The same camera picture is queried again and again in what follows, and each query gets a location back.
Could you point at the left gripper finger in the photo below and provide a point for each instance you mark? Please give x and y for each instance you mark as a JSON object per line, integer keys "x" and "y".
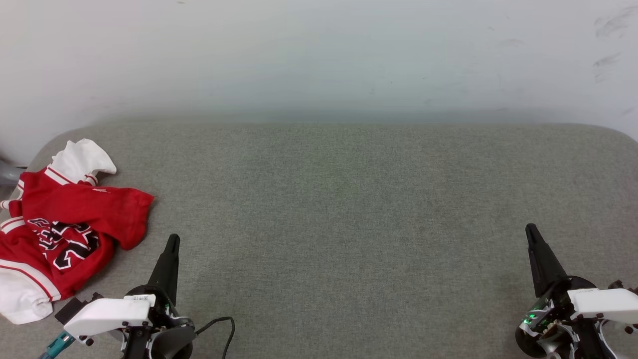
{"x": 167, "y": 269}

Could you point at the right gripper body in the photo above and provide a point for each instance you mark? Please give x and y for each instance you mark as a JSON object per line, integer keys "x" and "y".
{"x": 603, "y": 303}

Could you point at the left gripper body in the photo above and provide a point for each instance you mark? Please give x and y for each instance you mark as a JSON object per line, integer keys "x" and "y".
{"x": 109, "y": 314}

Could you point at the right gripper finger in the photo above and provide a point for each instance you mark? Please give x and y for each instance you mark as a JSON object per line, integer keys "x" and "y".
{"x": 543, "y": 264}

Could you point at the red and white jersey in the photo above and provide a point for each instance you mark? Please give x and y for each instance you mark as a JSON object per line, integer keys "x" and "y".
{"x": 99, "y": 209}

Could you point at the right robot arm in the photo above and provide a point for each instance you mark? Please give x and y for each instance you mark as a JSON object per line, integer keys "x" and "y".
{"x": 553, "y": 344}

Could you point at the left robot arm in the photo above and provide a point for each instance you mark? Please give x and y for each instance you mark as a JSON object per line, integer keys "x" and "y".
{"x": 172, "y": 344}

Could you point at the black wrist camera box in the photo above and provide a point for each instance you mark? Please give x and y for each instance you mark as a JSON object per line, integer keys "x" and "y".
{"x": 75, "y": 308}
{"x": 618, "y": 285}

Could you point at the grey metal frame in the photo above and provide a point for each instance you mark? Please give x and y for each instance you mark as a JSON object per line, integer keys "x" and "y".
{"x": 10, "y": 172}

